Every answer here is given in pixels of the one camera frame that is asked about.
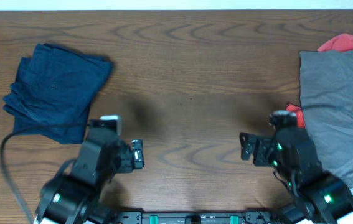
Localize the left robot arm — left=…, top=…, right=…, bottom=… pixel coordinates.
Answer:
left=34, top=128, right=144, bottom=223

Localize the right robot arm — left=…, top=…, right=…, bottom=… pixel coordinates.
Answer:
left=239, top=126, right=353, bottom=223

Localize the grey t-shirt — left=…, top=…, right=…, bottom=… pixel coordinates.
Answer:
left=298, top=47, right=353, bottom=197

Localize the folded navy shorts left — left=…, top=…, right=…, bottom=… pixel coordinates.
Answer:
left=3, top=44, right=113, bottom=144

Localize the red garment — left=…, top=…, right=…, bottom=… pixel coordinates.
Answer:
left=285, top=33, right=353, bottom=203

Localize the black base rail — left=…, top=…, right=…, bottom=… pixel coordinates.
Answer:
left=113, top=211, right=285, bottom=224

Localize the left black cable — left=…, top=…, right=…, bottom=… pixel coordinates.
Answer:
left=0, top=123, right=92, bottom=224

